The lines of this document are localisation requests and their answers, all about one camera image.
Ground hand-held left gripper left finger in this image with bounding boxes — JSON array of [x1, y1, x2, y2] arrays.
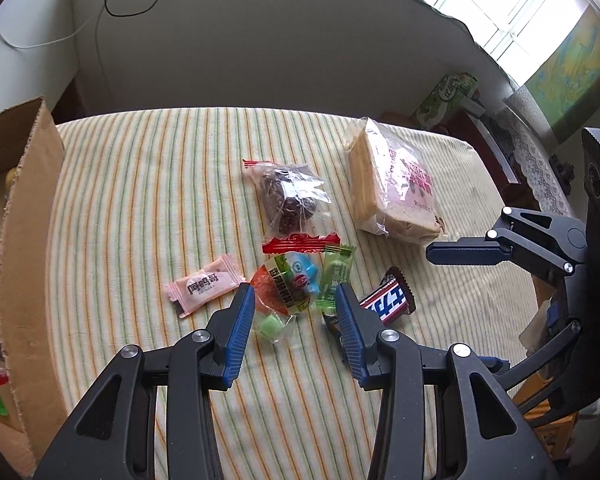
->
[[32, 284, 257, 480]]

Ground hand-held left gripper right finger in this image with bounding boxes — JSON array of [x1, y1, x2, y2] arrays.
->
[[335, 282, 561, 480]]

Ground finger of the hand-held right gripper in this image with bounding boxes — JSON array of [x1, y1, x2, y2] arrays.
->
[[426, 206, 589, 282], [480, 320, 584, 409]]

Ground small green clear-wrapped candy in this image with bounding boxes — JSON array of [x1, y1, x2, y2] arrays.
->
[[254, 310, 298, 346]]

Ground small chocolate bar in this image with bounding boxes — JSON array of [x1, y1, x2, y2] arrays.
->
[[324, 266, 417, 335]]

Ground pink candy packet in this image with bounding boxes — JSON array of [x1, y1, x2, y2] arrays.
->
[[164, 254, 248, 318]]

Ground pale green candy packet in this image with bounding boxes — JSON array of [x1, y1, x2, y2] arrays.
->
[[315, 244, 357, 317]]

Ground colourful jelly packet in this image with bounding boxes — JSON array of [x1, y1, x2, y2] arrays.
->
[[250, 252, 323, 317]]

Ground pink sliced bread packet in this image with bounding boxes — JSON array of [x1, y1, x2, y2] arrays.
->
[[344, 117, 448, 247]]

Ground dark cake clear red-ended packet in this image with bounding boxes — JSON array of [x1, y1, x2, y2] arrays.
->
[[242, 159, 342, 256]]

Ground brown cardboard box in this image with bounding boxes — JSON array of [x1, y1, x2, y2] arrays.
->
[[0, 97, 67, 478]]

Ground dark red wooden chest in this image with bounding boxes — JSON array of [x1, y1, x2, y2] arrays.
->
[[447, 105, 541, 201]]

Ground white lace cloth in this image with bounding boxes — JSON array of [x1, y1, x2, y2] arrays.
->
[[502, 85, 578, 213]]

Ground green patterned bag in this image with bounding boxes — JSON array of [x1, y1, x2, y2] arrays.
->
[[414, 72, 480, 132]]

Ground white cabinet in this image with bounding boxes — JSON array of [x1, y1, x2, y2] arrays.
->
[[0, 5, 78, 131]]

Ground wall map poster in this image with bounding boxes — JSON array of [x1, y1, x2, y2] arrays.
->
[[524, 7, 600, 142]]

